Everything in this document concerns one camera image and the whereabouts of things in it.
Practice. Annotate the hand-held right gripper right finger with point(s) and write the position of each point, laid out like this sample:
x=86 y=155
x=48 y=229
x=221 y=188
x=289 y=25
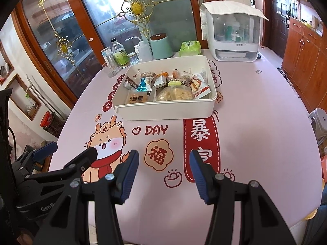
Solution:
x=199 y=178

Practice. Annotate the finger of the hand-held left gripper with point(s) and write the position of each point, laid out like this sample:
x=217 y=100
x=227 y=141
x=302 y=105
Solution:
x=46 y=149
x=84 y=158

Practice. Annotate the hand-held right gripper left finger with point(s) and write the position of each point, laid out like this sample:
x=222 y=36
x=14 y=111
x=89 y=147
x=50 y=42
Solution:
x=129 y=178

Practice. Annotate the white plastic bin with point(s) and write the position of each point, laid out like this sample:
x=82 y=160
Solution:
x=163 y=111

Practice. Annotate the clear cake packet black label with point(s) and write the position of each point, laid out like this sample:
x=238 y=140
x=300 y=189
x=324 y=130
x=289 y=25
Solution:
x=138 y=98

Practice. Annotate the square rice crisp packet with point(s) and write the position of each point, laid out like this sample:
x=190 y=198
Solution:
x=184 y=93

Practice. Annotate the brown and white snack packet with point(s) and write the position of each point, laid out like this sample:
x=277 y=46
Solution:
x=130 y=82

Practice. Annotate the round puffed rice packet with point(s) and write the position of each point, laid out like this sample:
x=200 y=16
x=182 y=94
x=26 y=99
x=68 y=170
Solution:
x=164 y=95

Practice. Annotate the red white bread print packet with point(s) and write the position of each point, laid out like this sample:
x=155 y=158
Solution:
x=200 y=88

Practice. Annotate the blue white snack packet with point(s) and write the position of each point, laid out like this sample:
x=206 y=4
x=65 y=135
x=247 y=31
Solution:
x=143 y=85

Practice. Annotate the small green snack packet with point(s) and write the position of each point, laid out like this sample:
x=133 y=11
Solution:
x=175 y=83

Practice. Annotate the nut brittle packet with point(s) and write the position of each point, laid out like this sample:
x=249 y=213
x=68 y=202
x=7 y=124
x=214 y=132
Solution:
x=185 y=79

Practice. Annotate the mixed nut bar packet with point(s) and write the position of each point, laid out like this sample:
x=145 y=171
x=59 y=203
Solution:
x=148 y=75

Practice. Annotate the orange snack packet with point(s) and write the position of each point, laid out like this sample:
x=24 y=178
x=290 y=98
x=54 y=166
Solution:
x=164 y=74

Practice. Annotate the dark woven basket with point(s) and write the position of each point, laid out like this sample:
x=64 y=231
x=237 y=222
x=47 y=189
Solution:
x=57 y=126

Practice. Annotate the red tin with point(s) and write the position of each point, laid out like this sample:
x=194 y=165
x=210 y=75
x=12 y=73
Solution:
x=47 y=119

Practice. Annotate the clear drinking glass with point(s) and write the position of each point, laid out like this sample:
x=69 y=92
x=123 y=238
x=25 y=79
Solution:
x=110 y=71

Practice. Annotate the clear cylindrical container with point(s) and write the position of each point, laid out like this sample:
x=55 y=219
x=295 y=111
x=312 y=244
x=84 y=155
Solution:
x=112 y=60

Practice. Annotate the gold door ornament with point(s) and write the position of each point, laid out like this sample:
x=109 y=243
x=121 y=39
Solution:
x=135 y=6
x=63 y=47

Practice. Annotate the white tube box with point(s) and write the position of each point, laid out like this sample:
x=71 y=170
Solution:
x=105 y=55

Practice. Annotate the clear bottle green label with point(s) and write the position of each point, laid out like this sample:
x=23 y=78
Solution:
x=120 y=56

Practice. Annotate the small glass jar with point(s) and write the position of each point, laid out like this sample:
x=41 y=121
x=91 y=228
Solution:
x=132 y=58

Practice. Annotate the white pill bottle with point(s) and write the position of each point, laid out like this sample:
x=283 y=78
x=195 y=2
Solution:
x=137 y=52

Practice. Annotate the white squeeze bottle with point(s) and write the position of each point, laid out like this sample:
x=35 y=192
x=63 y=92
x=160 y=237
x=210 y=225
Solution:
x=145 y=51

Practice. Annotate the pink round container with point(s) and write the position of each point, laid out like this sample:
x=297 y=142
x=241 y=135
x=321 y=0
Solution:
x=324 y=168

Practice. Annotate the blue cloth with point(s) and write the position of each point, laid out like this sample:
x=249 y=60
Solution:
x=318 y=227

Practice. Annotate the green tissue pack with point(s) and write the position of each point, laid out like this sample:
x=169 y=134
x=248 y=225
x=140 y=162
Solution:
x=189 y=48

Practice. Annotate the grey plastic stool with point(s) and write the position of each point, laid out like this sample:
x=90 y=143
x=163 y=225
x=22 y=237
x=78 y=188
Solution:
x=318 y=117

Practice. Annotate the wood framed glass door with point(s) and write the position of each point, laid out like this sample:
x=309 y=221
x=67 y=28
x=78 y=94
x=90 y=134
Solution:
x=76 y=17

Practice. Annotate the teal canister brown lid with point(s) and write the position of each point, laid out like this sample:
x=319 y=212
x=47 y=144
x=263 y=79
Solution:
x=161 y=47

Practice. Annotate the white countertop appliance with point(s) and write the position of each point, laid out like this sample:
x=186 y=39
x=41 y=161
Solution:
x=212 y=40

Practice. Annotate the wooden cabinet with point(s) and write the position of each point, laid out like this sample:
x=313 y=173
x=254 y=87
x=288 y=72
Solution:
x=301 y=56

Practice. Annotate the dark wooden door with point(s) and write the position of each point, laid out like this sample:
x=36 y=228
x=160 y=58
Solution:
x=276 y=30

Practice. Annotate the white cloth cover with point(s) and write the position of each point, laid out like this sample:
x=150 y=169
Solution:
x=230 y=7

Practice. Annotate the silver metal rail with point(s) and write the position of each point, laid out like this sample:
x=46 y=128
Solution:
x=43 y=97

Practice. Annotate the wooden wall frame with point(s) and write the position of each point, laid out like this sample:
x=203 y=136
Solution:
x=25 y=97

